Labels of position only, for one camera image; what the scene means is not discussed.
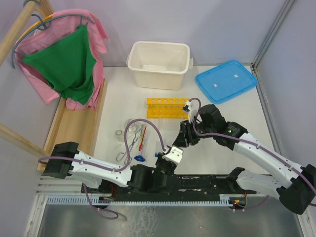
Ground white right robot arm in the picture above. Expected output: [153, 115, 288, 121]
[172, 101, 316, 215]

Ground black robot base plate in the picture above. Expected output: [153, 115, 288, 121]
[87, 174, 256, 202]

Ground grey slotted cable duct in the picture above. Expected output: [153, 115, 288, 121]
[46, 194, 233, 207]

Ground blue plastic bin lid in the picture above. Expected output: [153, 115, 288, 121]
[195, 60, 258, 104]

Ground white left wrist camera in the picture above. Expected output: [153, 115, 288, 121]
[163, 146, 183, 165]

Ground aluminium frame post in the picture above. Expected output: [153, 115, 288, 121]
[252, 0, 297, 70]

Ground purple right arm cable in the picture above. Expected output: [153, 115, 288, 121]
[190, 98, 316, 211]

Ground red orange stirring rod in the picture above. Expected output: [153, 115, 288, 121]
[138, 126, 147, 151]

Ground yellow clothes hanger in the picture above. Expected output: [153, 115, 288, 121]
[18, 8, 53, 40]

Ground small green circuit board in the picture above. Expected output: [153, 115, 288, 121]
[234, 198, 246, 208]

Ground yellow test tube rack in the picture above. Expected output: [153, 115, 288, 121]
[147, 98, 189, 119]

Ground small glass beaker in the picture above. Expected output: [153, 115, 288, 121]
[115, 129, 124, 142]

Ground green shirt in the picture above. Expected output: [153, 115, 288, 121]
[21, 25, 96, 104]

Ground metal crucible tongs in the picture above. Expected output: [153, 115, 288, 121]
[116, 122, 144, 164]

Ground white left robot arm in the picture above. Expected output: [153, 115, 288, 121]
[40, 142, 183, 193]

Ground grey clothes hanger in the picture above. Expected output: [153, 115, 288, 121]
[11, 14, 95, 73]

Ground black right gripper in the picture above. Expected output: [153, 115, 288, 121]
[172, 118, 215, 147]

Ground wooden clothes rack frame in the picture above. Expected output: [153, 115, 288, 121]
[0, 0, 108, 158]

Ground small glass flask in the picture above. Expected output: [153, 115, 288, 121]
[125, 119, 139, 133]

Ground white plastic storage bin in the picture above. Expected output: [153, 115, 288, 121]
[126, 41, 193, 90]

